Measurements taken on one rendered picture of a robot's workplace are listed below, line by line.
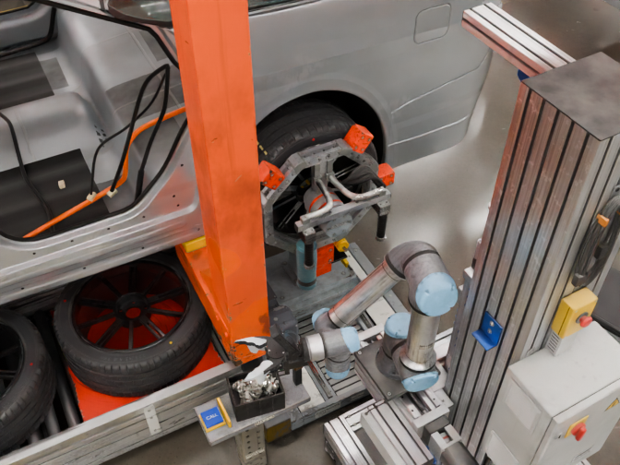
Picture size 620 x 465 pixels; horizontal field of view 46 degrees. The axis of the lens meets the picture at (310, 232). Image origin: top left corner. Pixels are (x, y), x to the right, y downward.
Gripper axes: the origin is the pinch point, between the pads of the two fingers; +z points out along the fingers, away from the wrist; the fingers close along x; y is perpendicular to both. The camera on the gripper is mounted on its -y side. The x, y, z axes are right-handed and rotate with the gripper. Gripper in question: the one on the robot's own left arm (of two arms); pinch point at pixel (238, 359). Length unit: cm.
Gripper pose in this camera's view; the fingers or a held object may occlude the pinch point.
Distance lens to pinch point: 210.2
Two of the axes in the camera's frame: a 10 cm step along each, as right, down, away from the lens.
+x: -2.5, -6.0, 7.6
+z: -9.7, 1.9, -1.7
